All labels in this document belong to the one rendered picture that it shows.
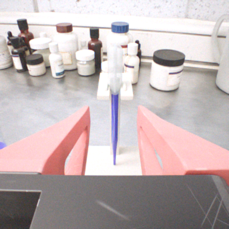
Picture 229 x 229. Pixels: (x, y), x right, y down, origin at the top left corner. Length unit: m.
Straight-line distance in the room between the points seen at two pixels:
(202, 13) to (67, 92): 0.40
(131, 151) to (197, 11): 0.43
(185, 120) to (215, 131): 0.05
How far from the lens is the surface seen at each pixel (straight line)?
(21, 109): 0.40
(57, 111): 0.37
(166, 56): 0.42
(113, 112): 0.19
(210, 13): 0.60
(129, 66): 0.43
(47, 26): 0.64
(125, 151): 0.28
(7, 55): 0.60
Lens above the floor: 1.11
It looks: 37 degrees down
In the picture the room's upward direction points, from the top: straight up
